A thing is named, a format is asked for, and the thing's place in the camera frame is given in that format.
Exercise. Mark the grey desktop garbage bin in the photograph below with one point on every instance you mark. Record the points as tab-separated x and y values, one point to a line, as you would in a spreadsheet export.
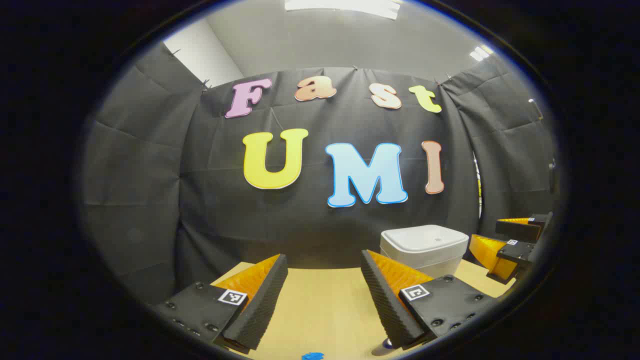
425	240

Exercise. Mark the large ceiling light panel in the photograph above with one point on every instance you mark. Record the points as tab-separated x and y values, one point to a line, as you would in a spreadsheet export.
345	6

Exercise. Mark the wooden desktop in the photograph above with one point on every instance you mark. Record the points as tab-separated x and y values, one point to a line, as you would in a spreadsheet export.
325	300

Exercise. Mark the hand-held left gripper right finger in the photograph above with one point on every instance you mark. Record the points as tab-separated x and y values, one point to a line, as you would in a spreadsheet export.
387	310

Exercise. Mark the black backdrop cloth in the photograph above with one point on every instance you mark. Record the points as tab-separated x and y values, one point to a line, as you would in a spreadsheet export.
150	175

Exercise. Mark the blue paper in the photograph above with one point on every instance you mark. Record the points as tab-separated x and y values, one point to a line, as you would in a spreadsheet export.
313	356

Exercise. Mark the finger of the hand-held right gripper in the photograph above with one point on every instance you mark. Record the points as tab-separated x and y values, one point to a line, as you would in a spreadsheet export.
520	231
515	252

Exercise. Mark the small ceiling light panel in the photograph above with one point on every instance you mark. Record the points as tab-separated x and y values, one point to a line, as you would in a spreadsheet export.
481	52

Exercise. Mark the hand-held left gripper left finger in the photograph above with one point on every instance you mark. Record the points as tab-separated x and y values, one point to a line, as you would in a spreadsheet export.
260	310

